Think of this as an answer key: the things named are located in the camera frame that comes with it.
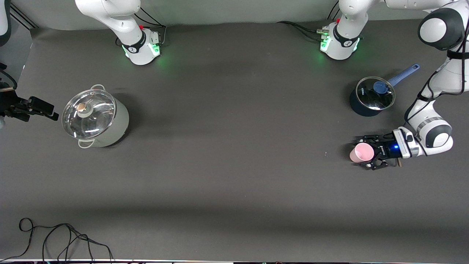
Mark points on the black aluminium frame rail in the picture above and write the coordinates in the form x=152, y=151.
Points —
x=22, y=16

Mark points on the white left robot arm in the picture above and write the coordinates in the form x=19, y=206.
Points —
x=436, y=29

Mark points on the glass lid with blue knob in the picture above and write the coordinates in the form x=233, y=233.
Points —
x=370, y=99

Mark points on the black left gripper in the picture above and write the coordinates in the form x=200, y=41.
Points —
x=386, y=149

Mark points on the grey-green stockpot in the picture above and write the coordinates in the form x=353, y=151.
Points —
x=119, y=124

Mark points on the dark blue saucepan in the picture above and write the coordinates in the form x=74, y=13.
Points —
x=361, y=110

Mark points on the dark grey table mat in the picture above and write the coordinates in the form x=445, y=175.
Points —
x=234, y=165

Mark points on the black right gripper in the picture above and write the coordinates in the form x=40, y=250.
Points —
x=8, y=104

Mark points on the pink plastic cup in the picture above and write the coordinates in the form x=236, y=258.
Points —
x=362, y=152

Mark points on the glass lid with wooden knob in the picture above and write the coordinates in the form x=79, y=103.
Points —
x=91, y=117

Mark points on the black background equipment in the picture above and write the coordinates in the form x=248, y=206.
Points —
x=3, y=66

